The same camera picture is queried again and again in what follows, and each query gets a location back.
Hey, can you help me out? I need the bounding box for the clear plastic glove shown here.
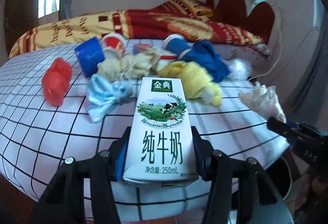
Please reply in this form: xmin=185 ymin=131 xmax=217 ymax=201
xmin=238 ymin=81 xmax=286 ymax=123

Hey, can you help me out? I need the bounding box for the white milk carton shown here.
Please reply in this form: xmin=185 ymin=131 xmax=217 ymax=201
xmin=123 ymin=77 xmax=198 ymax=187

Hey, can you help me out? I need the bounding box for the light blue cloth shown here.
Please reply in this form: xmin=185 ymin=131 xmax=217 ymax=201
xmin=86 ymin=74 xmax=133 ymax=123

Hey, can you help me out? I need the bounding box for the yellow cloth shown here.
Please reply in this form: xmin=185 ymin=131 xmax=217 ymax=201
xmin=157 ymin=61 xmax=222 ymax=106

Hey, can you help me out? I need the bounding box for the white plastic bag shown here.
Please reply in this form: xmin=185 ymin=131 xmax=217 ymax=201
xmin=226 ymin=59 xmax=252 ymax=80

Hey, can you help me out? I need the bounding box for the beige paper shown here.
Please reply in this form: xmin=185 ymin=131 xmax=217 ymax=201
xmin=97 ymin=48 xmax=160 ymax=82

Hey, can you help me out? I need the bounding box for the dark blue cloth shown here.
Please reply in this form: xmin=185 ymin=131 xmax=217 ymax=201
xmin=179 ymin=40 xmax=231 ymax=83

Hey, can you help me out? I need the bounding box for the red plastic bag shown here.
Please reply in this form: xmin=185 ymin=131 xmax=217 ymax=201
xmin=42 ymin=57 xmax=72 ymax=107

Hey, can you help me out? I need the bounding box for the red paper cup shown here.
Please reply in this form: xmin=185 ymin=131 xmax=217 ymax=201
xmin=101 ymin=33 xmax=127 ymax=59

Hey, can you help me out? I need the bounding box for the blue white paper cup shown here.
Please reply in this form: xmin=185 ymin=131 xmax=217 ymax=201
xmin=162 ymin=34 xmax=191 ymax=57

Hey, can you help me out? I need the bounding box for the red white headboard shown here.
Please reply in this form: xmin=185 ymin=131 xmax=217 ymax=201
xmin=205 ymin=0 xmax=275 ymax=44

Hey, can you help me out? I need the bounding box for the red yellow patterned quilt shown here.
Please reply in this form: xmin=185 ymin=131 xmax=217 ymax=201
xmin=9 ymin=0 xmax=266 ymax=58

